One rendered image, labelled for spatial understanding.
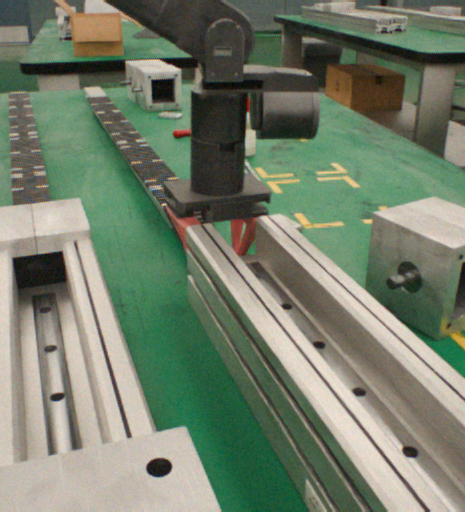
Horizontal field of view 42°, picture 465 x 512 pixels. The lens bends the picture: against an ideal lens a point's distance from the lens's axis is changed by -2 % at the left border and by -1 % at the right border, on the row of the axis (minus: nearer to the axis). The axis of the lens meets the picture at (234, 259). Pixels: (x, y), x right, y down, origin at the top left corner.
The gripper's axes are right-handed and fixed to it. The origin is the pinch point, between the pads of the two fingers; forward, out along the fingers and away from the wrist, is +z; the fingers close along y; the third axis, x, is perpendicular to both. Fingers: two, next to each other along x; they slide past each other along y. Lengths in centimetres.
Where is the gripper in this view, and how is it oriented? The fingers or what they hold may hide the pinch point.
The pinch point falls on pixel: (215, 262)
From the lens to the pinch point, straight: 69.3
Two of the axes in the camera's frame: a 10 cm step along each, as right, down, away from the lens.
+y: 9.3, -1.5, 3.4
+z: -0.3, 8.8, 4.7
